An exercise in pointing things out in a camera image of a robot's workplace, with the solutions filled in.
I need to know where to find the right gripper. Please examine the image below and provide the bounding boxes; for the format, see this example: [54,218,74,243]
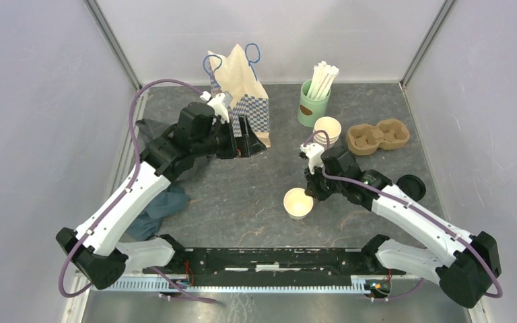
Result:
[304,160,345,203]

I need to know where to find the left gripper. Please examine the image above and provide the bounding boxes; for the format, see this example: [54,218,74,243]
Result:
[193,114,267,160]

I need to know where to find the stack of paper cups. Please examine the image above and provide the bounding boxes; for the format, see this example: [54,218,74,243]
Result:
[312,116,342,149]

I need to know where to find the brown paper bag blue handles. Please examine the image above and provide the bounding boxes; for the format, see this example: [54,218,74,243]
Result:
[203,42,271,147]

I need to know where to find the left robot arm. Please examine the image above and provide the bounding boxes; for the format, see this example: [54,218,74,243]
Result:
[56,100,267,290]

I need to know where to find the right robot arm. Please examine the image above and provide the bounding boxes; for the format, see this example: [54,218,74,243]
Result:
[300,143,504,308]

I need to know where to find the brown cardboard cup carrier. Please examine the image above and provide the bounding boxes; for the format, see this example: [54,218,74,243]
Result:
[346,118,411,156]

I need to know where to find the green straw holder cup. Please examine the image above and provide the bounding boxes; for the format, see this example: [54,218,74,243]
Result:
[297,80,331,128]

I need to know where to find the remaining black lid stack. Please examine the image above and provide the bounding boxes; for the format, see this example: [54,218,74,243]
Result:
[396,174,427,201]

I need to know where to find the white wrapped straws bundle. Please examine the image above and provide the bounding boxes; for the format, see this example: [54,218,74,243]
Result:
[306,61,339,100]

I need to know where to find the blue cloth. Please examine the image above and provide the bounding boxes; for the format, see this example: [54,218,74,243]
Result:
[126,186,191,241]

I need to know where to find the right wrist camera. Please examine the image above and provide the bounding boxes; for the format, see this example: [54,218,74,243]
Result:
[300,143,325,174]

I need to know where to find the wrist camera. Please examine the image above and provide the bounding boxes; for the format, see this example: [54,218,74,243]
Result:
[300,143,325,174]
[199,91,232,124]

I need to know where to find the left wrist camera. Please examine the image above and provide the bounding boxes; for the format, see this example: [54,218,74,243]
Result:
[199,91,232,124]

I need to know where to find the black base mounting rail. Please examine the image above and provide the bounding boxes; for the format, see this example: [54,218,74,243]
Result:
[143,248,391,287]

